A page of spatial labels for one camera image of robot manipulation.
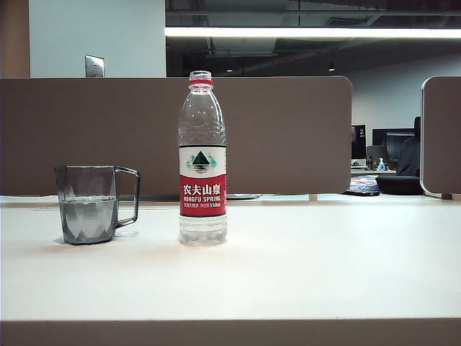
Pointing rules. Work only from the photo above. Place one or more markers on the clear red-labelled water bottle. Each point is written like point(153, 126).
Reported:
point(202, 187)

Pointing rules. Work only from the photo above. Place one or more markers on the transparent grey faceted plastic mug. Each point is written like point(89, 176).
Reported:
point(90, 223)

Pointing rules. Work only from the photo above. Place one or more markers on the small blue spray bottle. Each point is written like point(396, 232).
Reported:
point(381, 166)

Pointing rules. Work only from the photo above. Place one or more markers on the silver monitor stand base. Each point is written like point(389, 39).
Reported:
point(245, 196)

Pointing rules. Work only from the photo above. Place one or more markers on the wooden partition foot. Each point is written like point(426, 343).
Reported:
point(313, 197)
point(447, 196)

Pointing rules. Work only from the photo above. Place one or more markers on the black panel with white numeral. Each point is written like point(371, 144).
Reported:
point(358, 144)

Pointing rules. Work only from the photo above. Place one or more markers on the patterned flat cushion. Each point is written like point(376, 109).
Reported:
point(362, 186)

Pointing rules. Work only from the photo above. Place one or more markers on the grey monitor back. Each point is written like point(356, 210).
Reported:
point(374, 153)

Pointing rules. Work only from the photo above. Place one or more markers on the black computer monitor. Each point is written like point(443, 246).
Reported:
point(396, 144)

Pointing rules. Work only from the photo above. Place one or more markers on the black round cushion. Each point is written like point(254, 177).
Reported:
point(399, 185)

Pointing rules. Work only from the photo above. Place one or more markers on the black office chair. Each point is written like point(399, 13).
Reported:
point(410, 158)

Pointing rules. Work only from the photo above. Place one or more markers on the narrow brown desk partition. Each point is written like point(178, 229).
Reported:
point(443, 137)

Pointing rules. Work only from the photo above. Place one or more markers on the silver wall plate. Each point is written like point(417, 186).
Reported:
point(95, 65)

